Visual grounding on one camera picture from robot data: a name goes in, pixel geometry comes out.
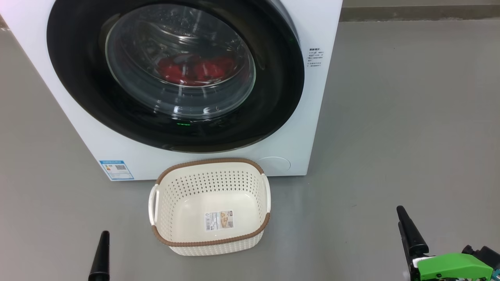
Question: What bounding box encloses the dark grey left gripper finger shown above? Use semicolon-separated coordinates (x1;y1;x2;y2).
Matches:
88;231;110;281

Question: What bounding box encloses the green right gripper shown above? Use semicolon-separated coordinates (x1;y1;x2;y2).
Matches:
396;206;493;281

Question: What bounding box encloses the red and white garment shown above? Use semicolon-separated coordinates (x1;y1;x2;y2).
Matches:
157;55;237;87

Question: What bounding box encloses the cream basket with brown rim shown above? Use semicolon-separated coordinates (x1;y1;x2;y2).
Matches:
148;158;271;256

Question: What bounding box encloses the white front-load washing machine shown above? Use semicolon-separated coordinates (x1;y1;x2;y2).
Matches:
0;0;343;181

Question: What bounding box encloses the blue energy label sticker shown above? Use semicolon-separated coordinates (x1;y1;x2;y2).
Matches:
99;160;134;180

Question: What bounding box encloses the round white filter cover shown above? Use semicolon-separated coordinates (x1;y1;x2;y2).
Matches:
256;157;291;176

